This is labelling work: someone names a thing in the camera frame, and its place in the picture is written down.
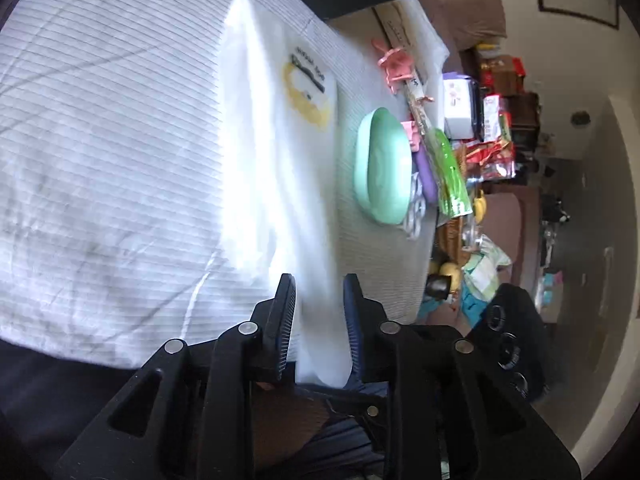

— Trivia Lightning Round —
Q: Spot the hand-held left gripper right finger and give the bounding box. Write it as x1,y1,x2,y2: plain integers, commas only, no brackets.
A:
342,273,583,480

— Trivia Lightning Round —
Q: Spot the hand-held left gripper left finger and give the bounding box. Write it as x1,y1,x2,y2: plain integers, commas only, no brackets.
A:
52,273,298,480

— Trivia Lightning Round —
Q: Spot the white plastic bag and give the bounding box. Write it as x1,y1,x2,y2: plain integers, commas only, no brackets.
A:
220,0,361,391

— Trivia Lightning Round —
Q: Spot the green snack bag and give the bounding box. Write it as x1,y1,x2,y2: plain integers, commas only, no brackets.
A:
425,127,473,218

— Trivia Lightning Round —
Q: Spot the brown jar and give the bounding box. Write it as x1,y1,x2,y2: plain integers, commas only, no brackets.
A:
425,274,453,301

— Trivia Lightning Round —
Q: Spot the person's leg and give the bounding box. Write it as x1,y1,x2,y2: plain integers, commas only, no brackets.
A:
250,382,388,480

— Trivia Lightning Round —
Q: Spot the wicker basket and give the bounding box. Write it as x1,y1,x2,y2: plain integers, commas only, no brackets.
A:
435,210,481,261

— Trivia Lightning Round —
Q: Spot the purple plastic bowl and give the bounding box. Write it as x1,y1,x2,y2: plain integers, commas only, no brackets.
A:
412,142,438,198

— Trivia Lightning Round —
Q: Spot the red snack bag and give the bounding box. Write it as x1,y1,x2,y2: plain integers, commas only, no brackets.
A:
465,140,516,181

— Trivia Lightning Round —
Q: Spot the dark wooden cabinet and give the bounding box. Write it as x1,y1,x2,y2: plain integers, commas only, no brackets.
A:
510,90,541,151

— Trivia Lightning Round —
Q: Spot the red and white snack packet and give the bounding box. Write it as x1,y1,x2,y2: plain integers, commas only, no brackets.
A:
482,95,513,141

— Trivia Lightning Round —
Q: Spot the clear food packet with picture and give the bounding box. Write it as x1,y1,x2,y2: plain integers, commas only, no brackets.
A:
404,72,436,136

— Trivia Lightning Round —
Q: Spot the black remote control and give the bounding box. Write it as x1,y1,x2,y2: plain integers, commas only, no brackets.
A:
467,80,488,138

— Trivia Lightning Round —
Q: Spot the white box with purple lid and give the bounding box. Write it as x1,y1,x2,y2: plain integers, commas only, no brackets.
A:
442,72,483,140

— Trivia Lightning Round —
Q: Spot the cardboard box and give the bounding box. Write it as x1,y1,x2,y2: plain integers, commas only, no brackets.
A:
480,55,526,96

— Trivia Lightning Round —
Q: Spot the beige disposable glove box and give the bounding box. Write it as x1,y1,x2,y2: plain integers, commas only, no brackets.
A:
372,0,426,51

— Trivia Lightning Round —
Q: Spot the brown sofa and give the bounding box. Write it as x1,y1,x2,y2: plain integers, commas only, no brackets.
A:
430,0,508,51

